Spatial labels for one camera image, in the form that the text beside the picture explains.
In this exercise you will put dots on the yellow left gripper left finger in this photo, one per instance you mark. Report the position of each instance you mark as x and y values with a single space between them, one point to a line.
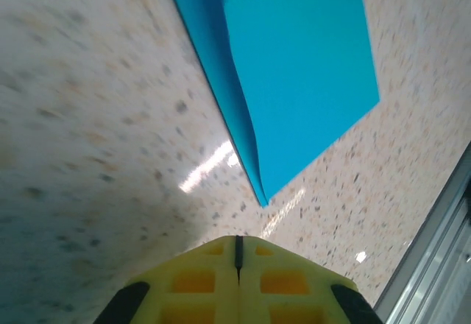
191 287

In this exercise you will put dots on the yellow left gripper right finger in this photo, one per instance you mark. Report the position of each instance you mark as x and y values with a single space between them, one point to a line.
290 291

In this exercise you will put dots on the blue cloth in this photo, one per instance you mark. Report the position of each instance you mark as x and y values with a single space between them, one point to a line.
301 62

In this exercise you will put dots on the aluminium front frame rail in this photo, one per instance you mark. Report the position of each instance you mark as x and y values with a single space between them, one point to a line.
434 272

